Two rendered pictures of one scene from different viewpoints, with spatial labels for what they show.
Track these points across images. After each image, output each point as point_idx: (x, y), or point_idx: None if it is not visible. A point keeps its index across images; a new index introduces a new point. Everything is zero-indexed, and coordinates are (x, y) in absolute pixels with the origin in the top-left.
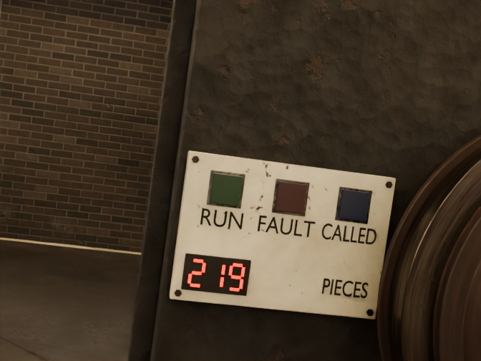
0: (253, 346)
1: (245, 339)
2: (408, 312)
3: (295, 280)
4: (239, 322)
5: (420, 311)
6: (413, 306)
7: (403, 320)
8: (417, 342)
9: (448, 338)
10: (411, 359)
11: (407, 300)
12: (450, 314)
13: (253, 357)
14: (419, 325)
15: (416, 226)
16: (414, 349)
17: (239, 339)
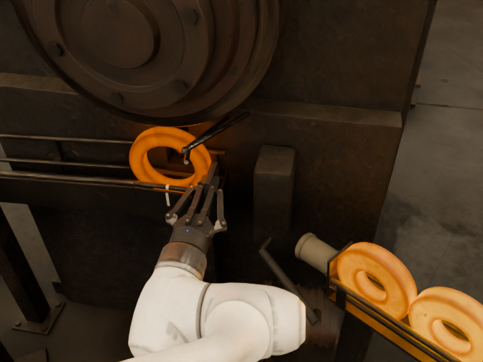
0: (15, 20)
1: (9, 16)
2: (16, 7)
3: None
4: (1, 6)
5: (23, 6)
6: (18, 3)
7: (16, 12)
8: (30, 25)
9: (35, 23)
10: (31, 34)
11: (13, 0)
12: (30, 8)
13: (19, 26)
14: (26, 15)
15: None
16: (29, 29)
17: (6, 16)
